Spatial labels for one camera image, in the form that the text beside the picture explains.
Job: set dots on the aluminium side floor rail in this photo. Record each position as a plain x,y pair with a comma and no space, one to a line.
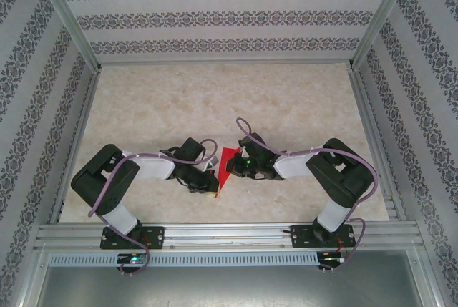
76,142
370,121

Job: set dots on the aluminium frame cross beam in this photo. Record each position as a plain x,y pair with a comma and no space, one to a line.
225,62

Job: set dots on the grey sheet metal tray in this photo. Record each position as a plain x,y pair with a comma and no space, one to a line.
229,289

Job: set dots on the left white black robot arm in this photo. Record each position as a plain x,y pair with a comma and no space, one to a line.
121,217

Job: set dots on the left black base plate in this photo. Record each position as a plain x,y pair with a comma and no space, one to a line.
155,237

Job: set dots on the aluminium frame post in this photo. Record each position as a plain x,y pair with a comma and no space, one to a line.
68,17
381,17

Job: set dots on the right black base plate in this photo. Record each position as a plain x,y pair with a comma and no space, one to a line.
300,239

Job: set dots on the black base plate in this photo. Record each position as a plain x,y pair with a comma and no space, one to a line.
300,239
155,237

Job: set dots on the controller board with white plug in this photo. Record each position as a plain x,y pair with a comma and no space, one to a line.
331,259

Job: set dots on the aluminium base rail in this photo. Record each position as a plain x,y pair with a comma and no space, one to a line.
229,235

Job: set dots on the controller board with green light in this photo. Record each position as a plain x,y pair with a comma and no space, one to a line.
134,259

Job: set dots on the red paper sheet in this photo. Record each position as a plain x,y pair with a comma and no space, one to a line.
223,169

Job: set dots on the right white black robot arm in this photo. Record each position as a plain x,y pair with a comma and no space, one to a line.
295,167

